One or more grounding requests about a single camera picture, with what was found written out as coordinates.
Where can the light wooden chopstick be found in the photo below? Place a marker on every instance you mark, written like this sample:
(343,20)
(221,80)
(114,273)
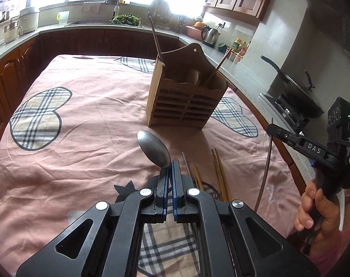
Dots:
(198,176)
(195,181)

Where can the pink plaid-heart tablecloth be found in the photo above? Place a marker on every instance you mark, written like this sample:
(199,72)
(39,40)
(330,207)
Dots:
(85,150)

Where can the long metal chopstick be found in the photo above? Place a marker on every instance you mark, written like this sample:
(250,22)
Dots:
(268,161)
(155,37)

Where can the green mug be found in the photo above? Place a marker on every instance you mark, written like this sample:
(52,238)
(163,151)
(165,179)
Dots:
(222,48)

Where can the wooden utensil holder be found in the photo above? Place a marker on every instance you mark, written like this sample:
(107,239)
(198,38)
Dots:
(186,106)

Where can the thin metal chopstick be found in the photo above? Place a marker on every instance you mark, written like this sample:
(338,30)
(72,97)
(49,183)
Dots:
(187,164)

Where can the black gas stove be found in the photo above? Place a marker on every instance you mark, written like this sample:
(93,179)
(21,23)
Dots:
(287,109)

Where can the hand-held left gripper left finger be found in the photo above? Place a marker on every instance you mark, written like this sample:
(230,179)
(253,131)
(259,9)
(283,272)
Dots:
(164,202)

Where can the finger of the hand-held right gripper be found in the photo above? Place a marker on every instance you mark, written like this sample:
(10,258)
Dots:
(281,135)

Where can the chrome kitchen faucet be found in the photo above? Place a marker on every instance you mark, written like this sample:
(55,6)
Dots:
(115,4)

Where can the tall white electric cooker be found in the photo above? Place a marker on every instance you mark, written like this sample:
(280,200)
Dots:
(29,20)

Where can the pink plastic basin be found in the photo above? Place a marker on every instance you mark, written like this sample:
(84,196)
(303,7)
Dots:
(194,30)

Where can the person's right forearm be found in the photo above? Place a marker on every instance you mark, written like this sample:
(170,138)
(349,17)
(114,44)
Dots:
(332,262)

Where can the wall socket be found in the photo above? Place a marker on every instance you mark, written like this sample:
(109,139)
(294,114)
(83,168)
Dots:
(223,24)

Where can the condiment bottles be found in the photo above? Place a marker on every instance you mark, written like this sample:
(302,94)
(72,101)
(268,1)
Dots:
(240,47)

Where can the green leafy vegetables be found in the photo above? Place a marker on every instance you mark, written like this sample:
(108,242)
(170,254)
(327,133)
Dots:
(126,19)

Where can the small white electric pot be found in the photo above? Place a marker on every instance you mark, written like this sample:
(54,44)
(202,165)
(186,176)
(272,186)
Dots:
(12,31)

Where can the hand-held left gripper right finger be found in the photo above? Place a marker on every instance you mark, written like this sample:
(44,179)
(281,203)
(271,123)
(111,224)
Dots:
(175,196)

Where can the range hood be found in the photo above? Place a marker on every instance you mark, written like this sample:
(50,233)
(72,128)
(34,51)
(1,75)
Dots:
(333,8)

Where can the knife block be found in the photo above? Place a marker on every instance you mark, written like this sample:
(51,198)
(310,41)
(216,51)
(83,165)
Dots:
(182,24)

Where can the person's right hand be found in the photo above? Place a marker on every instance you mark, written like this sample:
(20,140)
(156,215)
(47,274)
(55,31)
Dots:
(333,222)

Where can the metal spoon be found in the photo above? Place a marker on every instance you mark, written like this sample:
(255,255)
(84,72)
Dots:
(154,150)

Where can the black wok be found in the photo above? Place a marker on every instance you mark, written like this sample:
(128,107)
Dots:
(299,92)

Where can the steel electric kettle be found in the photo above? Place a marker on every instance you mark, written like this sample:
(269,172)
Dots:
(210,37)

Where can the brown wooden chopstick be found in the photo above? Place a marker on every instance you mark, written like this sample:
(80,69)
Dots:
(219,63)
(219,176)

